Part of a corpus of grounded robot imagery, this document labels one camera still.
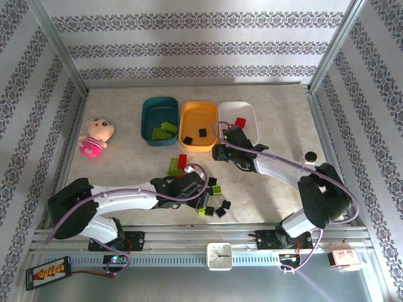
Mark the white plastic container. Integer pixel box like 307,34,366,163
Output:
217,100,259,147

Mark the orange plastic container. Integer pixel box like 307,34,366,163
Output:
178,100,219,153

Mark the white square clock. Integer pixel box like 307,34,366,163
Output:
206,242,234,272

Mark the teal plastic container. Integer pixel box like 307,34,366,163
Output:
140,96,179,148

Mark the pink plush doll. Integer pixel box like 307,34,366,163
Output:
77,116,116,158

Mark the pink box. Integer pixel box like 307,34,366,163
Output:
327,248,363,273

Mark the black power distribution board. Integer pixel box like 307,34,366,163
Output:
25,256,72,292

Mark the aluminium mounting rail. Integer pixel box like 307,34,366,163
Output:
30,223,369,254

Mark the grey slotted cable duct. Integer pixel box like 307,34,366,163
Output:
71,252,284,269

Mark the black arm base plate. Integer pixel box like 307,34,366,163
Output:
88,231,146,252
255,229,313,251

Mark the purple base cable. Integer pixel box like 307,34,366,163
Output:
281,228,324,274
105,250,132,278

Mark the aluminium side rail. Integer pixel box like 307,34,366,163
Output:
34,89,91,232
305,89,369,228

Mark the red and black wire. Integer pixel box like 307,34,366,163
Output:
69,269,116,279

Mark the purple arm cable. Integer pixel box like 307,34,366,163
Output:
212,120,361,227
45,162,208,245

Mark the aluminium frame post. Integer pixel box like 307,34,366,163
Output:
30,0,89,95
310,0,371,92

